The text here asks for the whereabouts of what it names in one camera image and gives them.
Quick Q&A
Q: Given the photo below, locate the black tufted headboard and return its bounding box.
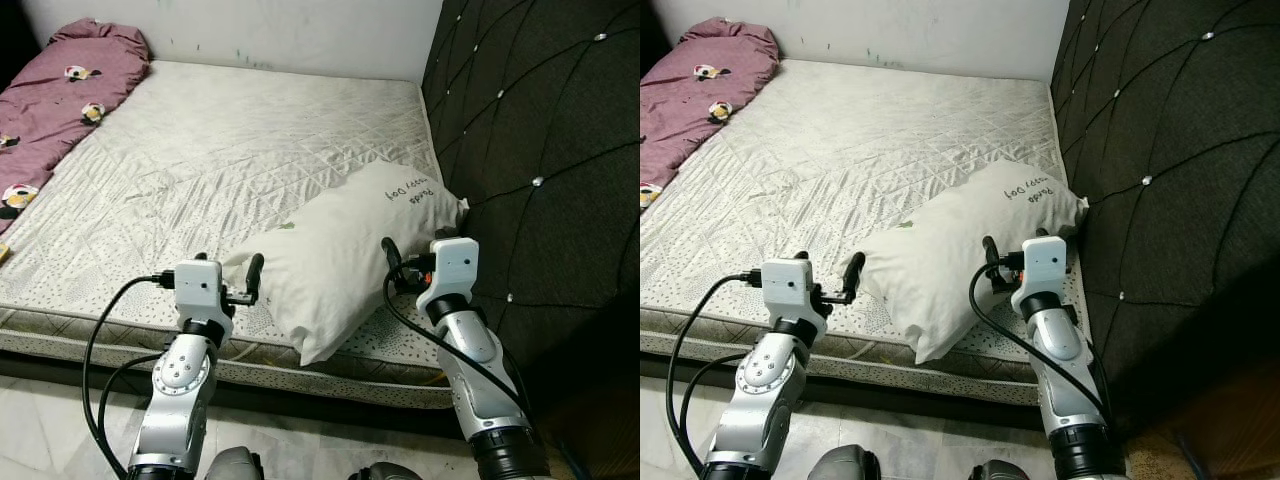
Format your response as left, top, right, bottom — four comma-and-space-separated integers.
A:
420, 0, 641, 480
1050, 0, 1280, 441

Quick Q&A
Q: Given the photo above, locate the white printed pillow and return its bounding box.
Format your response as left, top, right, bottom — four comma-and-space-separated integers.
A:
222, 160, 469, 366
858, 160, 1089, 364

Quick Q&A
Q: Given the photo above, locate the short black left arm cable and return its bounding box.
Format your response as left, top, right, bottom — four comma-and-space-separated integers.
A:
100, 352, 166, 466
680, 352, 746, 461

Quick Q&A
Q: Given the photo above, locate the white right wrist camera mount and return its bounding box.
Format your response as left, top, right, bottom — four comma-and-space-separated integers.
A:
416, 237, 479, 314
1010, 237, 1071, 301

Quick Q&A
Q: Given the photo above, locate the grey quilted mattress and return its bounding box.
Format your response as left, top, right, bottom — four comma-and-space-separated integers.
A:
640, 58, 1091, 406
0, 60, 471, 409

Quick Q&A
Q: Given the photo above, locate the long black left arm cable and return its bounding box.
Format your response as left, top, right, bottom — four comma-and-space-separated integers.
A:
665, 270, 766, 476
82, 272, 179, 479

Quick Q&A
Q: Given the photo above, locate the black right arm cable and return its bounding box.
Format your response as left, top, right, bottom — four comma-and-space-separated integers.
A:
968, 262, 1111, 421
383, 270, 531, 426

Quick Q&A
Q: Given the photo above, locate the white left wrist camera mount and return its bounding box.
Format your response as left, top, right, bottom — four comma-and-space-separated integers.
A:
174, 259, 233, 323
762, 257, 827, 323

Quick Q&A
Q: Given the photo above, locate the grey robot right leg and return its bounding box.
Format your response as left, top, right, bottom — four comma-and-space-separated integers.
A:
968, 460, 1031, 480
348, 462, 426, 480

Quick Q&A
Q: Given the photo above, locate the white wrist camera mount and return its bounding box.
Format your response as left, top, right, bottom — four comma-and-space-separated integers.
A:
174, 259, 233, 323
1010, 237, 1071, 301
416, 237, 479, 314
762, 257, 827, 323

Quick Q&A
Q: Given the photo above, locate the grey robot leg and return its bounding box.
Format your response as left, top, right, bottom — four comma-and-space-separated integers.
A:
805, 445, 881, 480
348, 462, 426, 480
968, 460, 1031, 480
205, 447, 263, 480

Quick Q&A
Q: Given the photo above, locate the pink cartoon print blanket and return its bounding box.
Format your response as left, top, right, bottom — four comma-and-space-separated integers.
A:
640, 16, 781, 211
0, 18, 151, 236

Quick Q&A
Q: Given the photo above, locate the grey robot left leg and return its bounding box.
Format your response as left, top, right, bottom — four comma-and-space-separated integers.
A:
805, 445, 881, 480
205, 447, 263, 480

